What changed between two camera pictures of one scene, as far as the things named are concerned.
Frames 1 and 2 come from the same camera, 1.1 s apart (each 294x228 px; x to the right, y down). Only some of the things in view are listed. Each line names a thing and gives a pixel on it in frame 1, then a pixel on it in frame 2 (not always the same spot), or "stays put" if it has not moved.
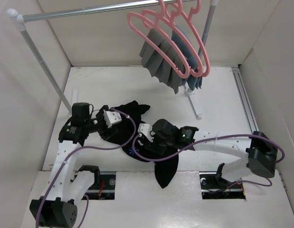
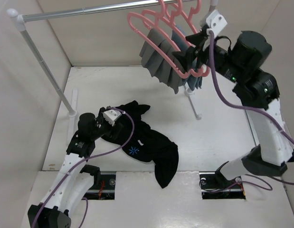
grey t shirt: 158,67 stays put
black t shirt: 128,136 stays put
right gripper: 154,147 to 201,42
